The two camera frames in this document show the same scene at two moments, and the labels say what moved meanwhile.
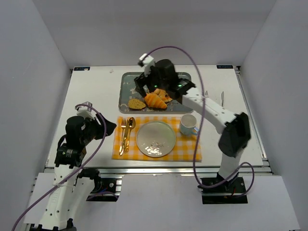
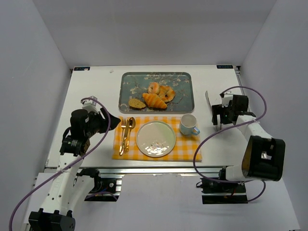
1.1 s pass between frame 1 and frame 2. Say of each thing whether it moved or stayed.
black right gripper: moved
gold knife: stayed
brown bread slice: stayed
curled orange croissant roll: stayed
